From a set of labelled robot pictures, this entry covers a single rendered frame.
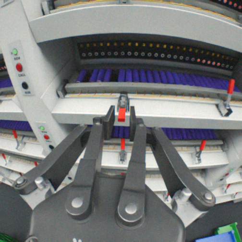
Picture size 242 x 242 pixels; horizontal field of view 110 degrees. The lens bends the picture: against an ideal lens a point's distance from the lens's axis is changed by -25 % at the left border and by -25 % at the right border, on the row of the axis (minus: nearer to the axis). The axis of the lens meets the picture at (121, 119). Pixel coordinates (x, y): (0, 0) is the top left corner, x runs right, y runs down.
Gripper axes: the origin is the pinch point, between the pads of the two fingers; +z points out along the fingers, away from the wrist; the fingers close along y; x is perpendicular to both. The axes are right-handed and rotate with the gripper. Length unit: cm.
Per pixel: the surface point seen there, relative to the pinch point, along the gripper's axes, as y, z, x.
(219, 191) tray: 67, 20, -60
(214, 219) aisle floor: 83, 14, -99
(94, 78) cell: -8.7, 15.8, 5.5
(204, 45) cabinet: 26.6, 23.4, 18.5
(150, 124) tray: 6.5, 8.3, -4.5
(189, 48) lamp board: 19.0, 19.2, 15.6
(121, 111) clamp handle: -0.2, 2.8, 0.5
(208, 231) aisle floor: 73, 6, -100
